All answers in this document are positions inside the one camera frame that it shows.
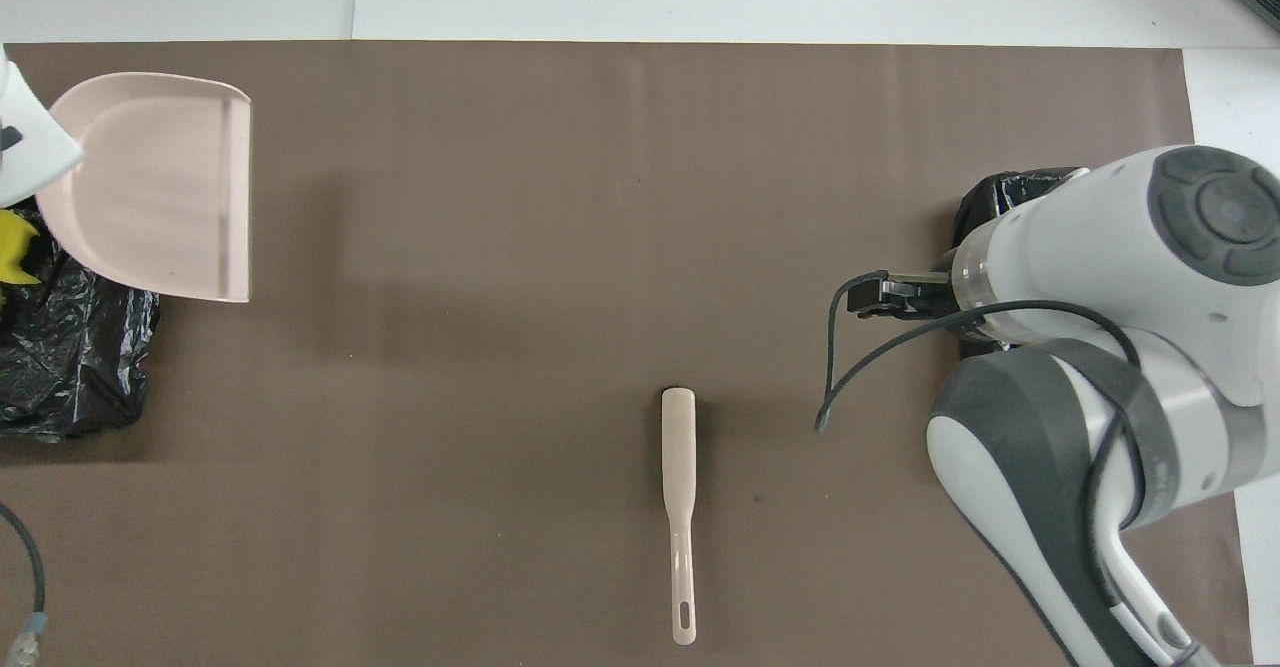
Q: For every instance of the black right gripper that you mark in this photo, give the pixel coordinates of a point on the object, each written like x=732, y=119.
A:
x=920, y=299

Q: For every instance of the crumpled bin black bag liner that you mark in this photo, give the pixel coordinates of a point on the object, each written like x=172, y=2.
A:
x=80, y=367

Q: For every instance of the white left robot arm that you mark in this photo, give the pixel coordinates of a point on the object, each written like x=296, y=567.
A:
x=30, y=157

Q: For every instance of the brown paper table mat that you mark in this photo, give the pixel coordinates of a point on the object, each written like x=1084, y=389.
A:
x=500, y=247

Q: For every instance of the pale pink plastic dustpan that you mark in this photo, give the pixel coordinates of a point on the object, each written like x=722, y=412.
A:
x=150, y=187

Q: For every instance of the beige hand brush black bristles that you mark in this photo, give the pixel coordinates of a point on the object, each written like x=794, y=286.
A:
x=678, y=447

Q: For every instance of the notched yellow sponge piece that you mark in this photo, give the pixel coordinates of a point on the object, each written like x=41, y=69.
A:
x=15, y=247

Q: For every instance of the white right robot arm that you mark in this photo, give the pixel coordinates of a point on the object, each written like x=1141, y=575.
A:
x=1100, y=247

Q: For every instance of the open bin black bag liner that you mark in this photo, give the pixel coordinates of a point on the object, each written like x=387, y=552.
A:
x=1000, y=197

